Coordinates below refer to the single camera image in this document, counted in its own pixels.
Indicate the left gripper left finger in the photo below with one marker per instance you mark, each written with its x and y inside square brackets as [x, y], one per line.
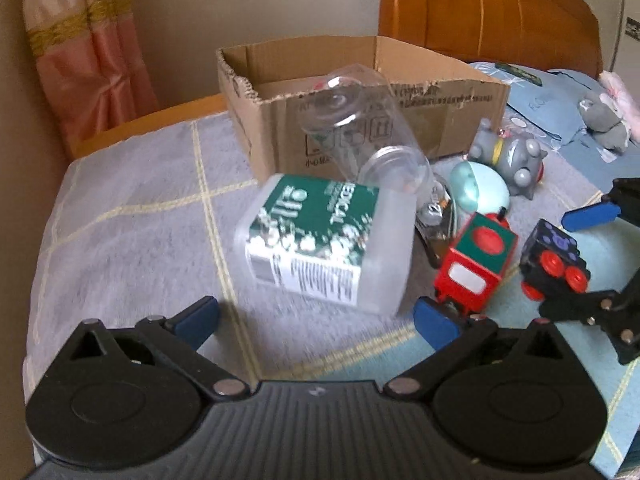
[115, 398]

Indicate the grey cat figurine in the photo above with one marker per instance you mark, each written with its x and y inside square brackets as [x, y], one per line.
[518, 159]

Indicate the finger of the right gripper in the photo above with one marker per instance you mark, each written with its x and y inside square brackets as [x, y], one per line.
[616, 313]
[622, 202]

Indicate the wooden bed headboard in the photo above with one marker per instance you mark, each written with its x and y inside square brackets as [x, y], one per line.
[543, 34]

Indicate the grey plush toy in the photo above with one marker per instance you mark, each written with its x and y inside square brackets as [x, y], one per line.
[604, 121]

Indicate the cardboard box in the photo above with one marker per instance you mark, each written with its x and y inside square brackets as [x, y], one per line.
[442, 98]

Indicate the mint green earbuds case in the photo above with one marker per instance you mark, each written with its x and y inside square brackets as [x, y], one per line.
[478, 188]

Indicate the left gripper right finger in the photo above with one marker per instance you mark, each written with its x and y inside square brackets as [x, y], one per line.
[502, 398]

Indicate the correction tape dispenser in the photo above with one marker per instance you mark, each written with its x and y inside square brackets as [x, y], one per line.
[436, 222]

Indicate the pink orange curtain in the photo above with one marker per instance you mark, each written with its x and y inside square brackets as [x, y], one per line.
[90, 64]

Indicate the red green toy train car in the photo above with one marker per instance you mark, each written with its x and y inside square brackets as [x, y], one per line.
[475, 263]

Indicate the black purple toy train car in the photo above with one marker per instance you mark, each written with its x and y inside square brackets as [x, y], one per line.
[551, 265]

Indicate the grey checked blanket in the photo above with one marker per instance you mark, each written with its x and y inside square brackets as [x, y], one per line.
[146, 227]

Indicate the blue floral pillow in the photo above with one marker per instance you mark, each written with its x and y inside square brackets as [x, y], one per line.
[549, 100]

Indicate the white bottle green label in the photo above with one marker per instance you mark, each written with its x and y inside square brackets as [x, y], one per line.
[340, 242]

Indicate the clear plastic jar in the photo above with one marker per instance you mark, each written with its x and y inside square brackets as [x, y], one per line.
[355, 119]

